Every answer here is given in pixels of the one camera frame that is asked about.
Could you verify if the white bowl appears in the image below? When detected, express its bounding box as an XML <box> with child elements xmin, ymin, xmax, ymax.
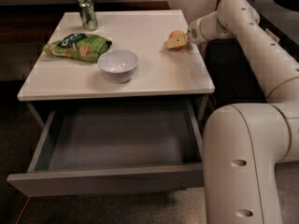
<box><xmin>97</xmin><ymin>49</ymin><xmax>138</xmax><ymax>83</ymax></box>

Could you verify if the dark counter cabinet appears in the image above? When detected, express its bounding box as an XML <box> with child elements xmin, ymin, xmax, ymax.
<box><xmin>204</xmin><ymin>0</ymin><xmax>299</xmax><ymax>109</ymax></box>

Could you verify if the dark wooden bench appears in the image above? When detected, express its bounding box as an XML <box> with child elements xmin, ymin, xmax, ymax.
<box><xmin>0</xmin><ymin>1</ymin><xmax>170</xmax><ymax>44</ymax></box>

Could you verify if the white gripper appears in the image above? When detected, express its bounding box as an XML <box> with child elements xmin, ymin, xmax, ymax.
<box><xmin>164</xmin><ymin>19</ymin><xmax>206</xmax><ymax>49</ymax></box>

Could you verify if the grey top drawer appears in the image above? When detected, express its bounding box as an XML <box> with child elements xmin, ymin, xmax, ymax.
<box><xmin>7</xmin><ymin>98</ymin><xmax>203</xmax><ymax>197</ymax></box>

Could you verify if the orange fruit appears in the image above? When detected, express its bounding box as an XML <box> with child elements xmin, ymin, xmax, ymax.
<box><xmin>169</xmin><ymin>30</ymin><xmax>186</xmax><ymax>38</ymax></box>

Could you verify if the green soda can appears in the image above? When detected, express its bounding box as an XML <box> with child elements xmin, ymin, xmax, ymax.
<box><xmin>78</xmin><ymin>0</ymin><xmax>98</xmax><ymax>31</ymax></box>

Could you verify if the white-top drawer cabinet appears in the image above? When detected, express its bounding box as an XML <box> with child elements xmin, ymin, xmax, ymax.
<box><xmin>17</xmin><ymin>9</ymin><xmax>216</xmax><ymax>147</ymax></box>

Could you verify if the green snack bag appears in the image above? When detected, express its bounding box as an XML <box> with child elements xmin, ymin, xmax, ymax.
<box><xmin>43</xmin><ymin>33</ymin><xmax>112</xmax><ymax>63</ymax></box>

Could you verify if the white wall outlet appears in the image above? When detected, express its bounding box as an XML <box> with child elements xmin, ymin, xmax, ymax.
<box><xmin>265</xmin><ymin>29</ymin><xmax>279</xmax><ymax>43</ymax></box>

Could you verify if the orange cable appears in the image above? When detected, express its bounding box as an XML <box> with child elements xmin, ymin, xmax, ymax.
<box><xmin>14</xmin><ymin>0</ymin><xmax>299</xmax><ymax>224</ymax></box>

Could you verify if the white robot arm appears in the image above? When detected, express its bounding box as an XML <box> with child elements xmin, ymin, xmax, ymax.
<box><xmin>164</xmin><ymin>0</ymin><xmax>299</xmax><ymax>224</ymax></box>

